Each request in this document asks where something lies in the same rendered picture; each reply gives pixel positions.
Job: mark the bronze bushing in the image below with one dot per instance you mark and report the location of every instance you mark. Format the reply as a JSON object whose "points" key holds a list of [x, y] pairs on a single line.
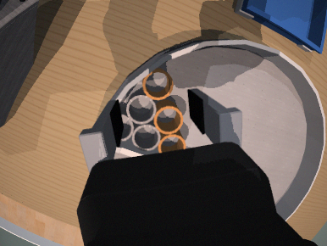
{"points": [[172, 126], [165, 92], [179, 145]]}

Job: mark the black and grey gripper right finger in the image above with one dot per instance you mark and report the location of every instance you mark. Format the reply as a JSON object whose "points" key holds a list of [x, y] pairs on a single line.
{"points": [[219, 123]]}

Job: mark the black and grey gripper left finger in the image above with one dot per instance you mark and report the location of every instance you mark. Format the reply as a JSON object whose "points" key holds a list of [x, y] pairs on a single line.
{"points": [[99, 143]]}

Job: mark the blue open crate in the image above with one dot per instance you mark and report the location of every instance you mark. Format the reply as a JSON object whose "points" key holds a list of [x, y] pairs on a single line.
{"points": [[307, 19]]}

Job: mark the steel bushing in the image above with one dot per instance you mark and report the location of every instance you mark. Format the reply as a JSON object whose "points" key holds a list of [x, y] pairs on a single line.
{"points": [[140, 118], [128, 131], [146, 144]]}

